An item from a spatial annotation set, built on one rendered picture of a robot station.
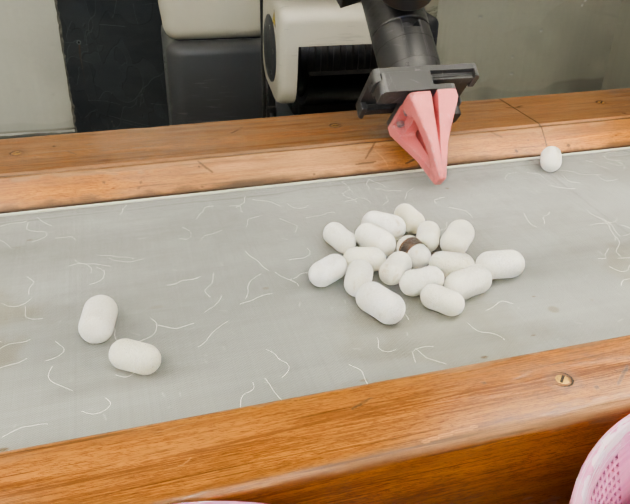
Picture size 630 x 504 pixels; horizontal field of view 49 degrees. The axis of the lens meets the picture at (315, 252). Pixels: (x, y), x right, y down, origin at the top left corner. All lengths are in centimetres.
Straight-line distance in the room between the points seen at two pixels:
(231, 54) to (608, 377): 109
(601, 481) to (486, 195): 34
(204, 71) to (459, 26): 157
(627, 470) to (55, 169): 49
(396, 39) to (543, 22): 230
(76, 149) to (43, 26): 189
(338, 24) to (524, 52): 191
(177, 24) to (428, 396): 108
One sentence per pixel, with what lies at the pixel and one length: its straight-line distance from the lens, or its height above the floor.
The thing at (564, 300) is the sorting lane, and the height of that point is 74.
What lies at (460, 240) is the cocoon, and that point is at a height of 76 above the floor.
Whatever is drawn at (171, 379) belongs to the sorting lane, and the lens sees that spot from 42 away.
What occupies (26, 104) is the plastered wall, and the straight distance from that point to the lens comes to 263.
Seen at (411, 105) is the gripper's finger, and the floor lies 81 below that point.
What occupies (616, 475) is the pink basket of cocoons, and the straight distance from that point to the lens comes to 38.
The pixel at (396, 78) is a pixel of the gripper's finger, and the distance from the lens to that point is 63.
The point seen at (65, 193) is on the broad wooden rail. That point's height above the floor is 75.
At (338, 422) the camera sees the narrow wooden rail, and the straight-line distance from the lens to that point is 36.
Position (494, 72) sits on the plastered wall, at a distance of 291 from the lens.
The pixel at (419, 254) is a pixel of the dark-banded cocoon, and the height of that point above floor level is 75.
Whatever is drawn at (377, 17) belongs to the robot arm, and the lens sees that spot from 69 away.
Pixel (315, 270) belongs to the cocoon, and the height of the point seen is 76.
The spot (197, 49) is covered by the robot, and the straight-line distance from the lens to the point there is 137.
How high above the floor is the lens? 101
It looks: 30 degrees down
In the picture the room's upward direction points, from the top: 1 degrees clockwise
